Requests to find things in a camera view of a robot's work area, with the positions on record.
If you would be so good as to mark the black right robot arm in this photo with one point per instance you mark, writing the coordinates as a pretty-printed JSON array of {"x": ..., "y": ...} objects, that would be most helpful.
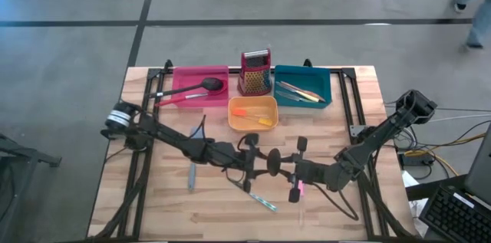
[{"x": 383, "y": 132}]

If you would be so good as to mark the copper coloured knife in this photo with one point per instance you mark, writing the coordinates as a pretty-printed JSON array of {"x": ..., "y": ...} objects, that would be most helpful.
[{"x": 303, "y": 90}]

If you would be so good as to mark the yellow plastic bin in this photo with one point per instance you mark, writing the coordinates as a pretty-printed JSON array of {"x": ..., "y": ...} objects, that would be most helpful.
[{"x": 268, "y": 105}]

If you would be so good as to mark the black desk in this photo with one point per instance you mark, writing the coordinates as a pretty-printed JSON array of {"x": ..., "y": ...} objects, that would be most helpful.
[{"x": 429, "y": 189}]

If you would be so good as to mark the silver metal knife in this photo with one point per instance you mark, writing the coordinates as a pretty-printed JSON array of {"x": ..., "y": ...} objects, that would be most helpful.
[{"x": 287, "y": 95}]

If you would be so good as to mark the orange spatula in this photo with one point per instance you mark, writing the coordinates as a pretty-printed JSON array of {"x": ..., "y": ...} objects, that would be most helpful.
[{"x": 265, "y": 122}]

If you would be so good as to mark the black oval disc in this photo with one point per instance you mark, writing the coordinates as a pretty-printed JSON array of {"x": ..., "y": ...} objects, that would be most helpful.
[{"x": 274, "y": 162}]

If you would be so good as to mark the teal plastic bin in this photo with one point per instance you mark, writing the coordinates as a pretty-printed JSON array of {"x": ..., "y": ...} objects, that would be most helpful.
[{"x": 307, "y": 74}]

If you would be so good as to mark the dark desk monitor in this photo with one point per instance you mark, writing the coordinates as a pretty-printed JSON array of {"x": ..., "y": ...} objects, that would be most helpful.
[{"x": 481, "y": 166}]

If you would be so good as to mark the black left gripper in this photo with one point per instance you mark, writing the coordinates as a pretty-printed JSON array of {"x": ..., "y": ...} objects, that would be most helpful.
[{"x": 236, "y": 158}]

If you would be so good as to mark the black slotted spoon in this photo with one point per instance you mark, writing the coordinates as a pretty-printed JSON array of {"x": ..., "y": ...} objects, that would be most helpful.
[{"x": 213, "y": 84}]

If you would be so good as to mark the white paper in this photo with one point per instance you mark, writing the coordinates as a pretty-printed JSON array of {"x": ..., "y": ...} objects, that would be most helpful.
[{"x": 416, "y": 216}]

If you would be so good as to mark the black frame clamp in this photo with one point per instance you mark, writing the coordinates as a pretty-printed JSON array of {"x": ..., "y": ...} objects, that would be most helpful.
[
  {"x": 307, "y": 63},
  {"x": 169, "y": 64}
]

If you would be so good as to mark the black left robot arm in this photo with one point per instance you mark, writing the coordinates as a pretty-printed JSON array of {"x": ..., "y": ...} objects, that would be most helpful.
[{"x": 172, "y": 137}]

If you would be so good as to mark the black keyboard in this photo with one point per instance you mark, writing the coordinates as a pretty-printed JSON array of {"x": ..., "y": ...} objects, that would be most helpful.
[{"x": 452, "y": 216}]

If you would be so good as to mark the black floor stand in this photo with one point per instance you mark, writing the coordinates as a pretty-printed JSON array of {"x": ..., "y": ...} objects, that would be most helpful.
[{"x": 23, "y": 153}]

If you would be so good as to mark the pink plastic bin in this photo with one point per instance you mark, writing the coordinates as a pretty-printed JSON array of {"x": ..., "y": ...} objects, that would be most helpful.
[{"x": 192, "y": 78}]

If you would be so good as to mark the silver metal bracket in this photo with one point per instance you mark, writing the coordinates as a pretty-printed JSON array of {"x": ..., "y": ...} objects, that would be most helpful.
[{"x": 354, "y": 130}]

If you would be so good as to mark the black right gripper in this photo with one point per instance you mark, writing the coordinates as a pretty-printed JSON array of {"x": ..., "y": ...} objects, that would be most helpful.
[{"x": 310, "y": 172}]

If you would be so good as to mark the person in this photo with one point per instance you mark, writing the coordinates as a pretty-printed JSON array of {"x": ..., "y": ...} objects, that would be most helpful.
[{"x": 481, "y": 17}]

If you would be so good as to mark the grey silicone spatula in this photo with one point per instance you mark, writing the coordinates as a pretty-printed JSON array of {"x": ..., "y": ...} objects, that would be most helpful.
[{"x": 191, "y": 176}]

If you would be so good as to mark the black aluminium table frame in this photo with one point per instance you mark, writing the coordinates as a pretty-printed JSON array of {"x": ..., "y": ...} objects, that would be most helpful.
[{"x": 341, "y": 70}]

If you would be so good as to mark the black power box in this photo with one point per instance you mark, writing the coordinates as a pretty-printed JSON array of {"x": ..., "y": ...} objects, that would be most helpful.
[{"x": 412, "y": 159}]

